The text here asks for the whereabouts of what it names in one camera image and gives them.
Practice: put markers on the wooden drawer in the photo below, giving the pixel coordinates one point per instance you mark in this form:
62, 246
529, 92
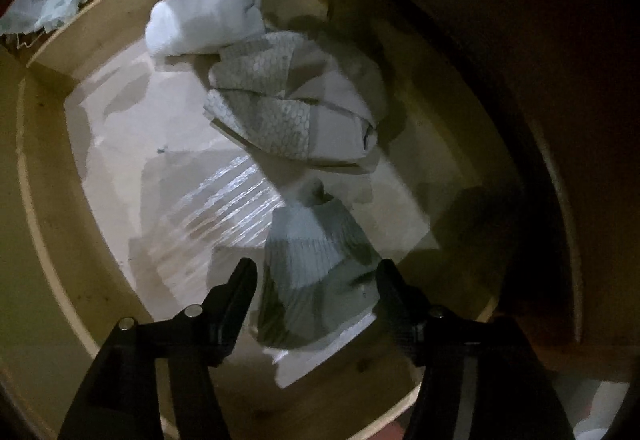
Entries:
50, 220

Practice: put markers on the grey scale-patterned underwear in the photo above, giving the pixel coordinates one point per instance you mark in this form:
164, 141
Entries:
280, 120

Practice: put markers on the glossy drawer liner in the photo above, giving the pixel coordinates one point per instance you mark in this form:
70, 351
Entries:
150, 135

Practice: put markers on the white rolled underwear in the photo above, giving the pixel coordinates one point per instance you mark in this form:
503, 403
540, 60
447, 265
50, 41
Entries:
200, 20

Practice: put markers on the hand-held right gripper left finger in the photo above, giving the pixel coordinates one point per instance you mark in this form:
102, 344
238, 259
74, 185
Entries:
237, 300

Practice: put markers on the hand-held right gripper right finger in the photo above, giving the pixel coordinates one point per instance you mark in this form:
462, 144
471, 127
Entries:
400, 310

